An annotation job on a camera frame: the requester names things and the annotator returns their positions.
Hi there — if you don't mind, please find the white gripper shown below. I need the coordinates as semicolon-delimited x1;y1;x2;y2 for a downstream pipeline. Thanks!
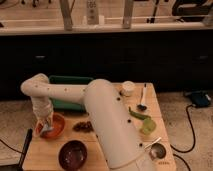
32;97;54;120

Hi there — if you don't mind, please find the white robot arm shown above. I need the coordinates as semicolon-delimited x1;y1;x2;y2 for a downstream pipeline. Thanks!
20;73;157;171

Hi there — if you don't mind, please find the red bowl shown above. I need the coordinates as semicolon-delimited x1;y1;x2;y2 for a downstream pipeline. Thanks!
35;113;65;140

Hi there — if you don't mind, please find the dark brown bowl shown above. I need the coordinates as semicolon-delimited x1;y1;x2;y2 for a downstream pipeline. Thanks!
58;140;87;171

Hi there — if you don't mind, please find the green rectangular tray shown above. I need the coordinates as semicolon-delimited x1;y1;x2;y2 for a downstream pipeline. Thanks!
49;75;92;112

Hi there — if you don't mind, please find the black bar at table edge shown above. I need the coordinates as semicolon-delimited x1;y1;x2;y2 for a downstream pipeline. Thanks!
18;129;33;171

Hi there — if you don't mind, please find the white cup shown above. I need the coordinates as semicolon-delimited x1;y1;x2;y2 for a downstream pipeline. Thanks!
121;81;135;97

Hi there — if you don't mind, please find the green chili pepper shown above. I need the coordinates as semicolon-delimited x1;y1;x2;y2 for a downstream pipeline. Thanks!
128;107;151;120

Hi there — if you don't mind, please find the black white spoon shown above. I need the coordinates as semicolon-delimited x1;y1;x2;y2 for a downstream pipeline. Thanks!
137;86;147;111

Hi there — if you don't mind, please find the light green toy vegetable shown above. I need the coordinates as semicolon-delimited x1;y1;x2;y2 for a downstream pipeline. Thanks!
140;118;156;135

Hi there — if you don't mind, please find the white remote control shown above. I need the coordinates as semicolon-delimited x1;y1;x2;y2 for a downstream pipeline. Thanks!
86;0;99;25

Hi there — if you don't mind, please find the small metal pot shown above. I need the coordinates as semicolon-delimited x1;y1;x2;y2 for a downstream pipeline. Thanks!
145;138;166;160

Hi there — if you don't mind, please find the dark blue power adapter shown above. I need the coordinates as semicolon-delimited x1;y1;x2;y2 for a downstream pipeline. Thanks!
186;91;211;108

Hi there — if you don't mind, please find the wooden frame leg right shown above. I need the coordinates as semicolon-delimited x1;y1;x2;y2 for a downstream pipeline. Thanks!
122;0;134;29

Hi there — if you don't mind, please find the black cable on floor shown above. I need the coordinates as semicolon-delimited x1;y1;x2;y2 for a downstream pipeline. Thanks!
169;104;197;154

